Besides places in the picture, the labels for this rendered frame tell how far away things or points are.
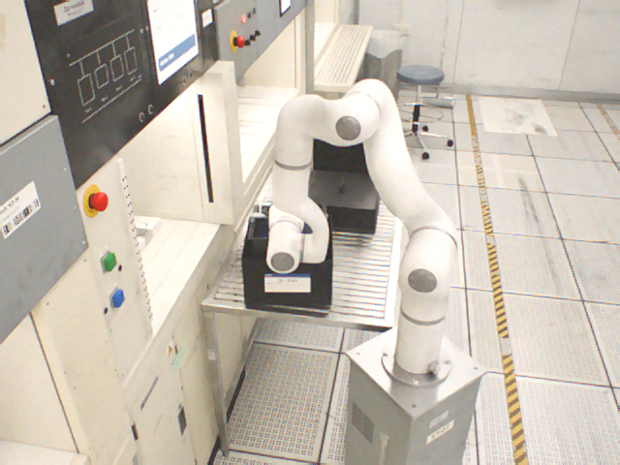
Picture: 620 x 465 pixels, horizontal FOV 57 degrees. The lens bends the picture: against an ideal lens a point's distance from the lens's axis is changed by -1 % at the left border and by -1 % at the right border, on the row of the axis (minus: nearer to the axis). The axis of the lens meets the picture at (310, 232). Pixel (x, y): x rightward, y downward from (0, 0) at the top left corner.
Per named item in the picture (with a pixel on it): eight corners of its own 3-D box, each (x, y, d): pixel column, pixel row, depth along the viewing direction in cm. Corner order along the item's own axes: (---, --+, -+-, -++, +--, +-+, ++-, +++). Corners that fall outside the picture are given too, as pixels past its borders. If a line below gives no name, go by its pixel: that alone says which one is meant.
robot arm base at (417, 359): (465, 367, 158) (476, 316, 148) (414, 398, 149) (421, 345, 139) (417, 328, 171) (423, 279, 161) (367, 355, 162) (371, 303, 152)
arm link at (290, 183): (339, 154, 144) (325, 251, 161) (275, 147, 143) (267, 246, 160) (340, 171, 136) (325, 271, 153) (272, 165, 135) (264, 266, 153)
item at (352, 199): (375, 233, 215) (377, 203, 208) (297, 227, 219) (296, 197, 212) (381, 196, 239) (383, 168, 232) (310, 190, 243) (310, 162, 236)
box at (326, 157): (375, 182, 249) (379, 128, 235) (310, 175, 255) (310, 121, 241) (384, 155, 272) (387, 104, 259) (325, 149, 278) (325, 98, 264)
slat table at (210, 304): (377, 481, 213) (393, 326, 172) (221, 456, 222) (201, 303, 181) (396, 273, 320) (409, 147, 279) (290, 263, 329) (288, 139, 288)
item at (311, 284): (243, 305, 180) (239, 260, 171) (252, 254, 203) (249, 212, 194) (332, 306, 180) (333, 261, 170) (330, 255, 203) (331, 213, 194)
